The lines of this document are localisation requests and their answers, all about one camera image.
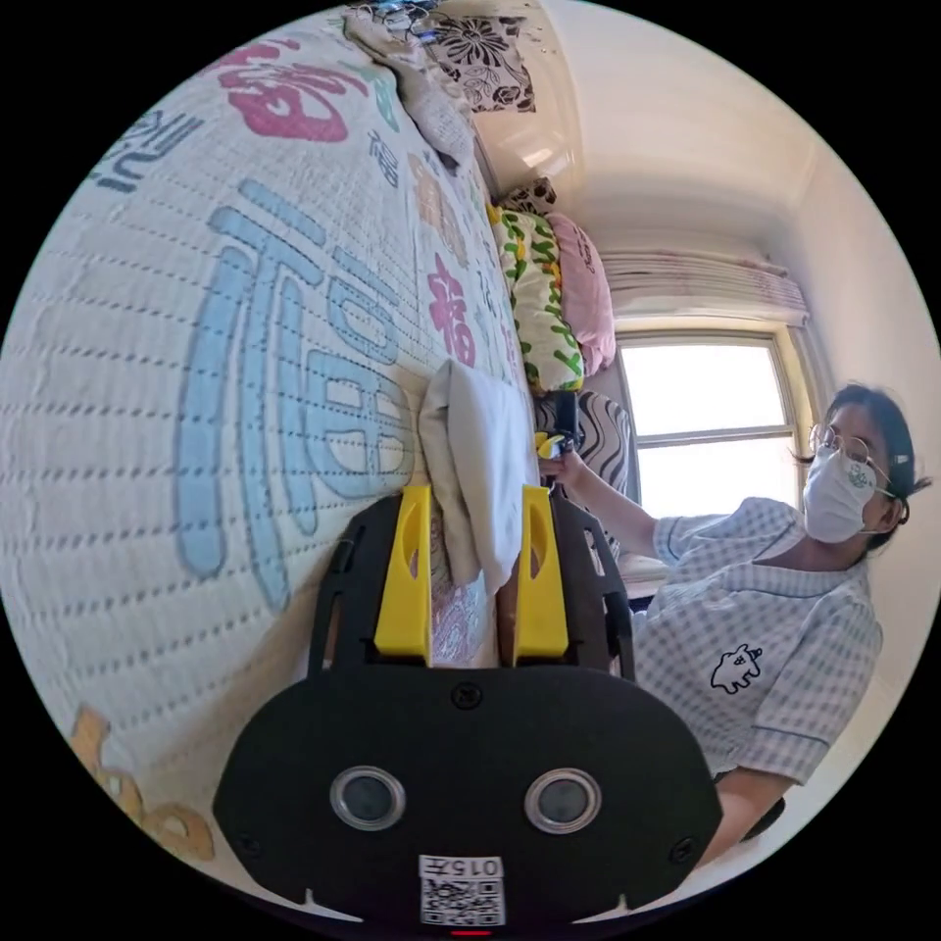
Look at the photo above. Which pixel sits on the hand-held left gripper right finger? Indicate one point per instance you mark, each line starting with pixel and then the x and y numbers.
pixel 540 595

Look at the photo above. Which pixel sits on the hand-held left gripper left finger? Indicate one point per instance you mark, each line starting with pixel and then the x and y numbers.
pixel 403 588

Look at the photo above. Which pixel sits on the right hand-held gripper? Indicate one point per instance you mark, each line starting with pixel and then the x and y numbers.
pixel 570 444

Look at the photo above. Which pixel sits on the white short sleeve shirt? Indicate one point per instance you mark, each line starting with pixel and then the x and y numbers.
pixel 481 456

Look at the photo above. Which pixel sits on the person's left forearm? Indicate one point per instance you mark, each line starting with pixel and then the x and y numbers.
pixel 739 816

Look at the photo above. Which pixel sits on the person's right forearm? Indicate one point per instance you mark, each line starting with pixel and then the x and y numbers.
pixel 617 507

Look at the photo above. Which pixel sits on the person's right hand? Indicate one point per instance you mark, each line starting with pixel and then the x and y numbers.
pixel 570 473

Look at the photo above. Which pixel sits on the black and white striped cushion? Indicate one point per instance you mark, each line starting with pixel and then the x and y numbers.
pixel 606 434

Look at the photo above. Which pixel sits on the green and yellow floral pillow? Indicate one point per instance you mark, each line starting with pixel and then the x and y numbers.
pixel 540 294

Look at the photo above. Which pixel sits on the window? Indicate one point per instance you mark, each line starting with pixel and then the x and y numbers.
pixel 706 419

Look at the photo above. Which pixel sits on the pink pillow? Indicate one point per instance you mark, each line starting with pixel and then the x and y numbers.
pixel 584 287

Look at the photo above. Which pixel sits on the person's body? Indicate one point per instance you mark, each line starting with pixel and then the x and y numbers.
pixel 757 625

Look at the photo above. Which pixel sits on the pink curtain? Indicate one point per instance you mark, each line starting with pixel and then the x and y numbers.
pixel 698 283

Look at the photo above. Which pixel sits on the black and white spotted cushion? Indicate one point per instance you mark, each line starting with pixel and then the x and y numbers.
pixel 533 197

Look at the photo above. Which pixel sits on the bed with printed quilt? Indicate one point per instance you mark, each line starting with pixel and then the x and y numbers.
pixel 147 367

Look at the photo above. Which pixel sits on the black and white floral cushion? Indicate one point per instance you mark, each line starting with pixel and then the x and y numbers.
pixel 489 62

